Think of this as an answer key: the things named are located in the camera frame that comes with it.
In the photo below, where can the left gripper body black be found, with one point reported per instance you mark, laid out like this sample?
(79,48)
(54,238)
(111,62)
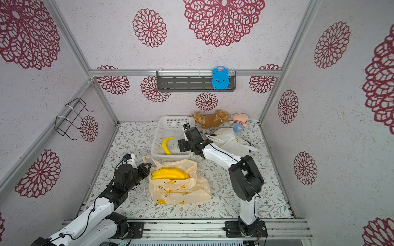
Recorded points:
(134,182)

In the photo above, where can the black wire wall rack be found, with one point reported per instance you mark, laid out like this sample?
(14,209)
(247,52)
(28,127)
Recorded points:
(76,107)

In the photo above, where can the pink doll blue outfit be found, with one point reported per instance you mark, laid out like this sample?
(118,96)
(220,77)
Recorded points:
(239,122)

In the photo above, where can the orange-yellow banana bunch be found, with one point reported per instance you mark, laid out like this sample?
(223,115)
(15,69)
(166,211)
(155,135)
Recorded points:
(170,173)

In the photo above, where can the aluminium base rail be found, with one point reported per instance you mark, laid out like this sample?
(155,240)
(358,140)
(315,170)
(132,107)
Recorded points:
(166,230)

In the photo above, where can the grey wall shelf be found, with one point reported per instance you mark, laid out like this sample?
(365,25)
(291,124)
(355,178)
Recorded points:
(198,83)

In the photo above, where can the brown teddy bear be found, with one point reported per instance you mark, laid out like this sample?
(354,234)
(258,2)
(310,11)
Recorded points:
(212,120)

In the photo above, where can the beige plastic bag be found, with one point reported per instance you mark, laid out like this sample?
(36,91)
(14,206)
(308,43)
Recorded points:
(196,189)

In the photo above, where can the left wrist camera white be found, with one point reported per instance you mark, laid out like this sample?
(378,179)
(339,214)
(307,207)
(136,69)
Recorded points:
(129,159)

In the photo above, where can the single yellow banana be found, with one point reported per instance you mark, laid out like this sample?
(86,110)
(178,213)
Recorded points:
(165,147)

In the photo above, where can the blue alarm clock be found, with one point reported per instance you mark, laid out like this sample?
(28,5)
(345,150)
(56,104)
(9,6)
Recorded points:
(220,78)

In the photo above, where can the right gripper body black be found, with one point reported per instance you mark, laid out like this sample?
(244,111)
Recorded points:
(185,144)

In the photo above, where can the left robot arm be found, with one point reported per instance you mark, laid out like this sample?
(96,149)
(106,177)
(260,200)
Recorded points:
(92,212)

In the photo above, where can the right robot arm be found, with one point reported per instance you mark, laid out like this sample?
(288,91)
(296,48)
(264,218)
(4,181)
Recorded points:
(245,178)

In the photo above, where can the white perforated plastic basket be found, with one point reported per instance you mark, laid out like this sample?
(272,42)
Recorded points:
(171,126)

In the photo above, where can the white plastic bag lemon print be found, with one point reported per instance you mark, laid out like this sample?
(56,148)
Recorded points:
(226,139)

